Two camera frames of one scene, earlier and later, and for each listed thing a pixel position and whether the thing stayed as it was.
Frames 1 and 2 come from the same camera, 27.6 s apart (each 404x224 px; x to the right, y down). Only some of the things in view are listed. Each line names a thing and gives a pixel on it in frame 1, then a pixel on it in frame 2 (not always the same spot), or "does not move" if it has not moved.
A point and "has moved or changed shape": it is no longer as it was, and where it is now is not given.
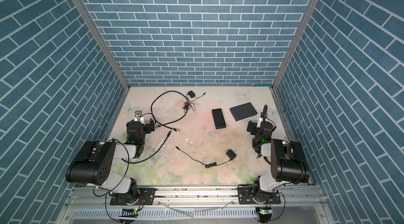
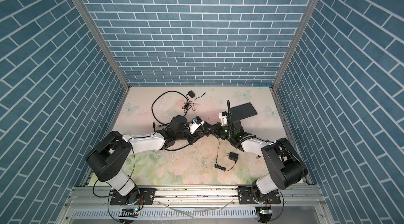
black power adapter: x=230 y=155 has moved or changed shape
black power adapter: x=191 y=94 does not move
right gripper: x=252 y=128 to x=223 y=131
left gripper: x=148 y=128 to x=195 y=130
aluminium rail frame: x=91 y=205 does not move
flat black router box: x=243 y=111 does not move
